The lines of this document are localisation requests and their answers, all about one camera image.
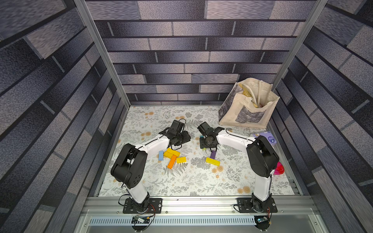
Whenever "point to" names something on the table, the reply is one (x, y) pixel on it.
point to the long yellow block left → (170, 152)
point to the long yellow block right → (212, 161)
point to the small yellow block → (181, 159)
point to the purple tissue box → (267, 134)
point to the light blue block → (161, 155)
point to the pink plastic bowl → (279, 169)
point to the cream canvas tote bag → (250, 103)
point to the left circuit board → (137, 219)
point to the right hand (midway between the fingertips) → (204, 143)
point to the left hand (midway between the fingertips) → (189, 137)
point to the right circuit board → (262, 222)
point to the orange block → (172, 161)
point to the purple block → (213, 154)
